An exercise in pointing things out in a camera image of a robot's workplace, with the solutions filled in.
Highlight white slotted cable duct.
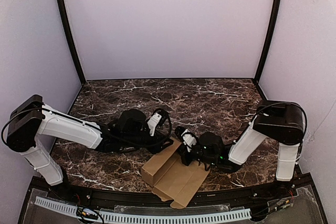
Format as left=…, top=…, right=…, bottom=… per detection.
left=34, top=196, right=251, bottom=223

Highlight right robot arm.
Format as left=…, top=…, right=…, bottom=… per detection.
left=175, top=100, right=308, bottom=182

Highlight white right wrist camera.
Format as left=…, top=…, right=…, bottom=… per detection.
left=175, top=126, right=197, bottom=152

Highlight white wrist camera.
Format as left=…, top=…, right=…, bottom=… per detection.
left=175, top=126, right=197, bottom=152
left=147, top=109, right=169, bottom=136

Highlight black right frame post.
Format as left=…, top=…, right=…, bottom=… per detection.
left=254, top=0, right=281, bottom=83

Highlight black frame post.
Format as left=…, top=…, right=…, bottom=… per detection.
left=57, top=0, right=86, bottom=85
left=254, top=0, right=281, bottom=83

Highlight black front table rail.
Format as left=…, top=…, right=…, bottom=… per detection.
left=29, top=176, right=301, bottom=209

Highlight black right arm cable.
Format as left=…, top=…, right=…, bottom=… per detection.
left=257, top=102, right=308, bottom=135

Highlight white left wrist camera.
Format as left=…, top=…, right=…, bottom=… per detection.
left=147, top=109, right=169, bottom=136

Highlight brown cardboard box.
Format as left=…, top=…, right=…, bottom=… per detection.
left=141, top=139, right=209, bottom=209

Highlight black left frame post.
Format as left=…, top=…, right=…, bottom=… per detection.
left=57, top=0, right=86, bottom=85

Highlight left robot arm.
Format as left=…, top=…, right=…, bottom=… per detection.
left=1, top=94, right=173, bottom=186

